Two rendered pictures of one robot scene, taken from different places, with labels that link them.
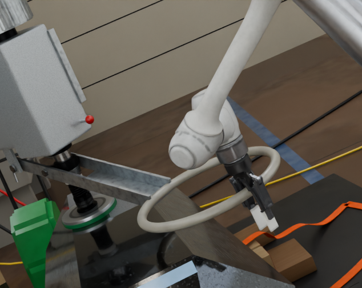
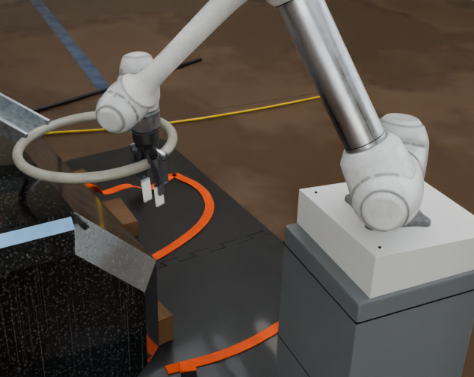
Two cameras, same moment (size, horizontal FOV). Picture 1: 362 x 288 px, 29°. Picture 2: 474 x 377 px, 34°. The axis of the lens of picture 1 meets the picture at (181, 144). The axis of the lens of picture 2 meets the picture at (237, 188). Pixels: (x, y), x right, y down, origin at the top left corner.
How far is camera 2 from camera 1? 0.44 m
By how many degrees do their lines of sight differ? 24
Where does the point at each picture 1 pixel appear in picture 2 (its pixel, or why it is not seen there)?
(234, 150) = (150, 121)
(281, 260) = not seen: hidden behind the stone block
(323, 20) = (303, 43)
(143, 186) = (15, 119)
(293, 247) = (119, 207)
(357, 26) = (332, 58)
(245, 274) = (116, 240)
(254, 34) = (217, 21)
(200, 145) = (132, 113)
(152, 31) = not seen: outside the picture
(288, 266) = not seen: hidden behind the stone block
